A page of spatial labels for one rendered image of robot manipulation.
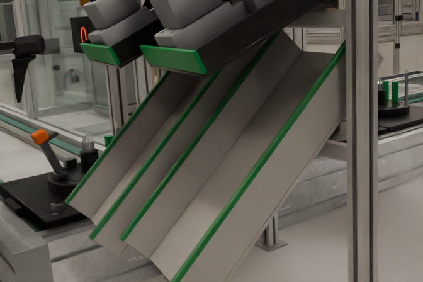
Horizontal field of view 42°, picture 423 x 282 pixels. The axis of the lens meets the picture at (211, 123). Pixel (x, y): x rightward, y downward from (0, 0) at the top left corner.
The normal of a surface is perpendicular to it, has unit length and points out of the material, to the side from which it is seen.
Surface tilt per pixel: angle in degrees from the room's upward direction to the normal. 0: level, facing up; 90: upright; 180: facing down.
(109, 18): 88
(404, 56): 90
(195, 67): 115
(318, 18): 90
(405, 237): 0
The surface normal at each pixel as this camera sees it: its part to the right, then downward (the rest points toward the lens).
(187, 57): -0.79, 0.54
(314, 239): -0.06, -0.98
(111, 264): 0.58, 0.13
